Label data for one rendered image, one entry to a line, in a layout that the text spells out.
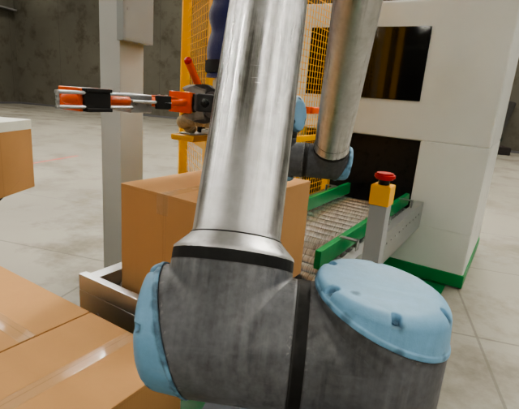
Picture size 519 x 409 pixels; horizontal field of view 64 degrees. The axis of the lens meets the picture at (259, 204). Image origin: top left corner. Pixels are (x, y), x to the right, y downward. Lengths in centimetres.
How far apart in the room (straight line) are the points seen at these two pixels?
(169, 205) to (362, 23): 78
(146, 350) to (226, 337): 9
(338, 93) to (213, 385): 62
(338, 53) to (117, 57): 168
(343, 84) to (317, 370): 59
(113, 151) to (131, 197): 103
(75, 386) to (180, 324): 76
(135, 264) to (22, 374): 46
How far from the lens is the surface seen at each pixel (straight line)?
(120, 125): 237
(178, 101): 121
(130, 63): 241
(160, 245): 137
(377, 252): 152
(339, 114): 93
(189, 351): 46
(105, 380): 120
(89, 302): 162
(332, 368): 45
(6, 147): 264
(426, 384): 48
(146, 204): 137
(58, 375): 125
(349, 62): 85
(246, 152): 49
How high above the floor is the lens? 127
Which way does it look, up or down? 15 degrees down
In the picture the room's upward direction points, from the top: 5 degrees clockwise
